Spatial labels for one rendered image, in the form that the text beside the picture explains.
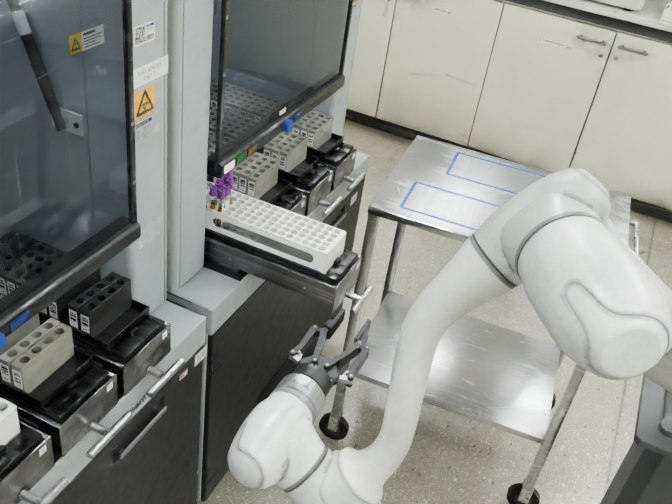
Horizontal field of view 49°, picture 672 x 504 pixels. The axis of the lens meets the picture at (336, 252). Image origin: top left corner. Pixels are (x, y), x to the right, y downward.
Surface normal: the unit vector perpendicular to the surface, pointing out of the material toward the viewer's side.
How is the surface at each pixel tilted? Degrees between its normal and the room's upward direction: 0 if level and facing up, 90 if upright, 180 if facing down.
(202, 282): 0
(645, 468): 90
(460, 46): 90
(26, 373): 90
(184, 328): 0
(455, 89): 90
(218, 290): 0
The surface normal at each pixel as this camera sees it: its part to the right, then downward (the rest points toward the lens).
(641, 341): 0.07, 0.54
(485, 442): 0.13, -0.81
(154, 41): 0.90, 0.34
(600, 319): -0.59, -0.19
